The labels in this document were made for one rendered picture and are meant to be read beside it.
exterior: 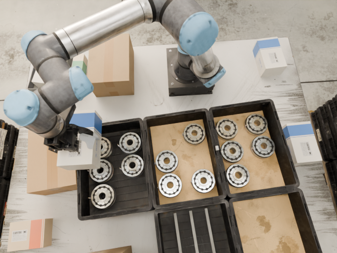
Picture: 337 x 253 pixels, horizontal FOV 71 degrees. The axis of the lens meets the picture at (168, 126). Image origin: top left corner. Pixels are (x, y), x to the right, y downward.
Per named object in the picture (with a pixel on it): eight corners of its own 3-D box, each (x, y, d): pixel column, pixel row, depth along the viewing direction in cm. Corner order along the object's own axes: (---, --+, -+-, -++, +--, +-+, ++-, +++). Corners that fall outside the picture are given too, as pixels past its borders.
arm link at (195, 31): (208, 54, 118) (185, -19, 65) (228, 76, 114) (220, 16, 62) (190, 71, 120) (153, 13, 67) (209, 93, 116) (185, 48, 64)
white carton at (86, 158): (72, 120, 95) (62, 111, 87) (102, 118, 95) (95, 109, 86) (67, 170, 88) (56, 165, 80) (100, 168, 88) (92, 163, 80)
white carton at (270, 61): (251, 48, 145) (256, 38, 136) (271, 46, 145) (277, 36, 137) (260, 77, 138) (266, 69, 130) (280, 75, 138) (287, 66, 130)
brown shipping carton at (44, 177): (45, 139, 129) (27, 129, 114) (85, 132, 130) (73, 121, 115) (45, 195, 119) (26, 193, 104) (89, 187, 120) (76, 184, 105)
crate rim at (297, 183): (207, 109, 110) (207, 107, 108) (270, 100, 111) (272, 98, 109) (226, 198, 97) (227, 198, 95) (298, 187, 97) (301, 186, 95)
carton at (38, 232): (17, 249, 112) (6, 251, 104) (20, 221, 116) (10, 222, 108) (51, 245, 112) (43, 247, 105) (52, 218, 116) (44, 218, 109)
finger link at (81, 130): (87, 138, 82) (63, 133, 75) (87, 133, 82) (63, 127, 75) (96, 135, 79) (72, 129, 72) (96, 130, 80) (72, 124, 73)
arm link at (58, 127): (30, 108, 63) (61, 106, 63) (40, 114, 68) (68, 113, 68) (26, 135, 61) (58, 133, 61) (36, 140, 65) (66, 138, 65)
